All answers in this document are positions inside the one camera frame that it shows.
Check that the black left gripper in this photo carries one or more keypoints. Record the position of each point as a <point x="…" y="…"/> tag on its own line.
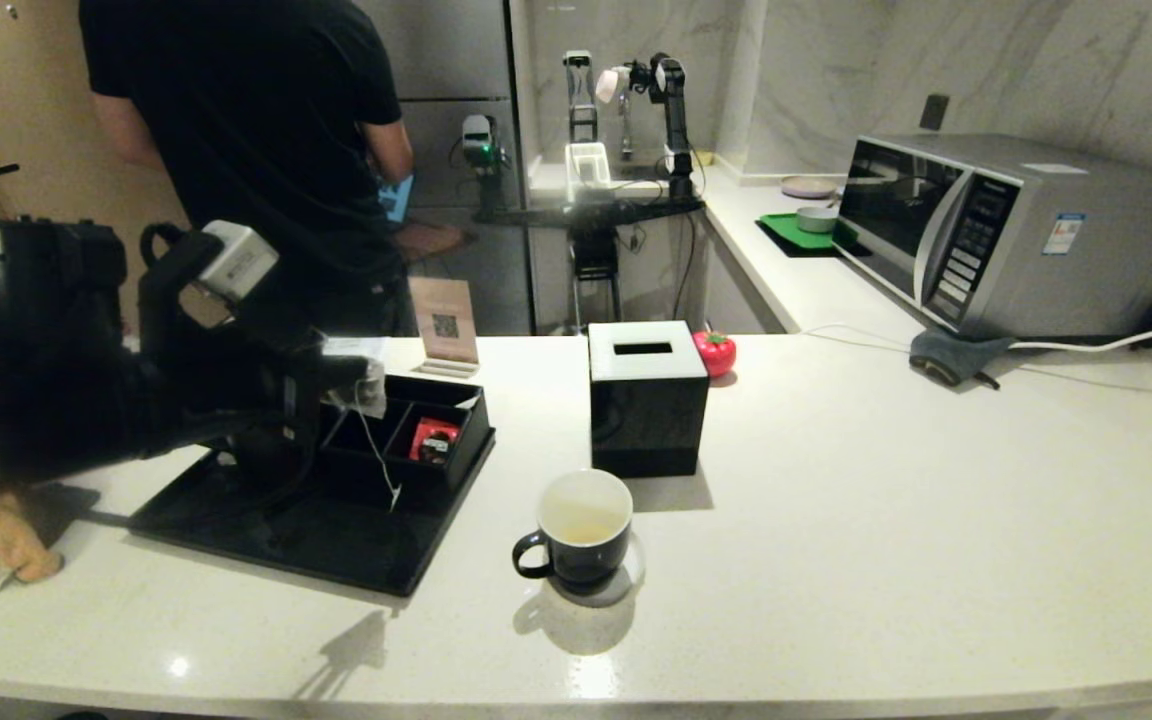
<point x="226" y="390"/>

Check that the black background robot arm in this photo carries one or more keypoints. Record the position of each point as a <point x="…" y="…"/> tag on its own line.
<point x="674" y="120"/>

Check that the brown QR code sign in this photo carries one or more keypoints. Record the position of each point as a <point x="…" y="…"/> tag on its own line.
<point x="444" y="318"/>

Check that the black compartment organizer box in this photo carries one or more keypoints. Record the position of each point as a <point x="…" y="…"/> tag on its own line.
<point x="471" y="420"/>

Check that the brown wooden table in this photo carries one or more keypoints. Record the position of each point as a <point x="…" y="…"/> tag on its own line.
<point x="431" y="240"/>

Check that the black serving tray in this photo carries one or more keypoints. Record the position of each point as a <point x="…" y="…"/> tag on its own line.
<point x="336" y="555"/>

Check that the open laptop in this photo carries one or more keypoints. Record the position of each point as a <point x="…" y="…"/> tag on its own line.
<point x="398" y="198"/>

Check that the person in black shirt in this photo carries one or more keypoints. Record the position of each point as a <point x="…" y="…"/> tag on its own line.
<point x="256" y="130"/>

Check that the grey device with green light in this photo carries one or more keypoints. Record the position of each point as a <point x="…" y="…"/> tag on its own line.
<point x="479" y="140"/>

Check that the black stool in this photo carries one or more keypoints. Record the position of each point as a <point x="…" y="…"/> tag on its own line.
<point x="595" y="262"/>

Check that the black mug white inside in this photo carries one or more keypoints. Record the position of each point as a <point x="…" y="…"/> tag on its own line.
<point x="586" y="560"/>

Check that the black tissue box white lid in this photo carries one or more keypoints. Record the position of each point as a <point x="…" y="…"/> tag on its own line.
<point x="646" y="420"/>

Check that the white dish rack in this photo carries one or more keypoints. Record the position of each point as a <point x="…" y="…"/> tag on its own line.
<point x="586" y="168"/>

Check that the grey steel refrigerator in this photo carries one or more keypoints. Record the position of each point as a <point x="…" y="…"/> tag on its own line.
<point x="476" y="60"/>

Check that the chrome metal stand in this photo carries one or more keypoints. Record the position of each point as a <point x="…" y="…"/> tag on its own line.
<point x="580" y="92"/>

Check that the red tomato-shaped timer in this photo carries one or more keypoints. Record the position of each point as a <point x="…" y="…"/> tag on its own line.
<point x="715" y="352"/>

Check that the chrome faucet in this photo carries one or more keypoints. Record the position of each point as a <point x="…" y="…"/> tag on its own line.
<point x="624" y="125"/>

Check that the green tray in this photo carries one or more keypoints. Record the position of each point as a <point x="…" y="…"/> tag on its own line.
<point x="784" y="232"/>

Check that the small grey bowl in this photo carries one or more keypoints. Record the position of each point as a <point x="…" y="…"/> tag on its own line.
<point x="817" y="219"/>

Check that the pale pink plate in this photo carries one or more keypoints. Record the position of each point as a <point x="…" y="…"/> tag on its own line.
<point x="808" y="186"/>

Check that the grey oven mitt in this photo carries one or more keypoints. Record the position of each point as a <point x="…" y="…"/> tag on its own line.
<point x="951" y="355"/>

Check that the silver microwave oven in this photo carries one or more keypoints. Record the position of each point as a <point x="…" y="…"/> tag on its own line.
<point x="1076" y="250"/>

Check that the dark wall socket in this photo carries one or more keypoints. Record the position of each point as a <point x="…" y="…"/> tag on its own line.
<point x="933" y="111"/>

